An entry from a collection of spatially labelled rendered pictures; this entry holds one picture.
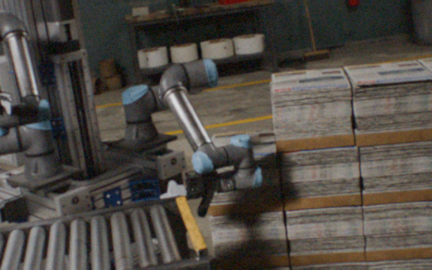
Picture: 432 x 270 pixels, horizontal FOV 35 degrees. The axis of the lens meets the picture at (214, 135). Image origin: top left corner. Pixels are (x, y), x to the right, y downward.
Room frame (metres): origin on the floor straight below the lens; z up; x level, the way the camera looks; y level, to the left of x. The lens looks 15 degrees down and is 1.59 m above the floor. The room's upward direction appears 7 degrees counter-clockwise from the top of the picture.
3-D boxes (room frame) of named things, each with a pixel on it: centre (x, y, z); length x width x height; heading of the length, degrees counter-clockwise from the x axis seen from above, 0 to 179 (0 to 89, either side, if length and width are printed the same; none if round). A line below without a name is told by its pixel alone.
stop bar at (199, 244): (1.89, 0.10, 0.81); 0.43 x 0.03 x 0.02; 9
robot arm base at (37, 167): (2.56, 0.68, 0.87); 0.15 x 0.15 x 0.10
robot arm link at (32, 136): (2.56, 0.69, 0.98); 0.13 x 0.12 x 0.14; 107
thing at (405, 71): (2.50, -0.67, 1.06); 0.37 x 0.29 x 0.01; 173
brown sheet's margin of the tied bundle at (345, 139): (2.47, -0.37, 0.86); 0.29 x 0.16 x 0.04; 83
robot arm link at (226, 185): (2.29, -0.02, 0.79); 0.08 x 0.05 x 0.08; 9
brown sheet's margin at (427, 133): (2.52, -0.67, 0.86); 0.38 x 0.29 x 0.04; 173
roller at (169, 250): (1.89, 0.18, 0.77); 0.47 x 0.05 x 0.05; 9
